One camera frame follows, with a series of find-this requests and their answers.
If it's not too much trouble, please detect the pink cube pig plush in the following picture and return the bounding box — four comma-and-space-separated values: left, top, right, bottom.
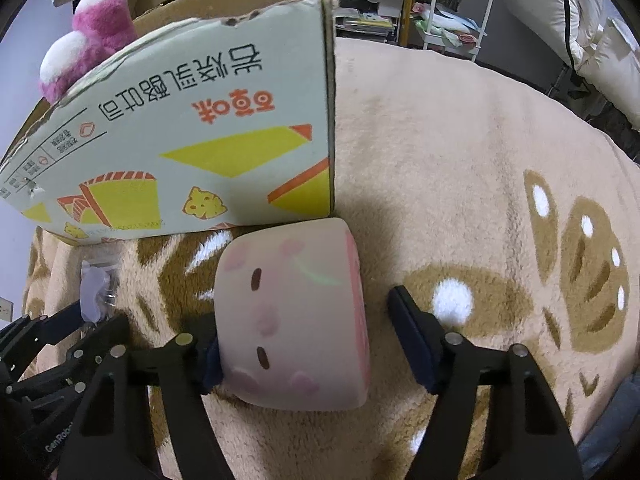
214, 218, 371, 411

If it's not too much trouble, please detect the pink plush bear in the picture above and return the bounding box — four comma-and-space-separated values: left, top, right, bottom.
39, 0, 137, 104

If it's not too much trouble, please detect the clear plastic bag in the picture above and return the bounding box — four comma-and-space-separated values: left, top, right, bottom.
79, 260, 119, 325

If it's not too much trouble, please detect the printed cardboard box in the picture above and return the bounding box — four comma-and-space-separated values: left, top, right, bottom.
1, 0, 335, 245

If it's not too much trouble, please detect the white rolling cart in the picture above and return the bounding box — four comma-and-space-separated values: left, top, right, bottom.
409, 0, 495, 62

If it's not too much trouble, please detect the white folded mattress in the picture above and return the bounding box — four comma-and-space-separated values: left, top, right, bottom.
504, 0, 639, 129

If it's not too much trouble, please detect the wall outlet lower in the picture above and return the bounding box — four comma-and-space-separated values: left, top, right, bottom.
0, 298, 13, 322

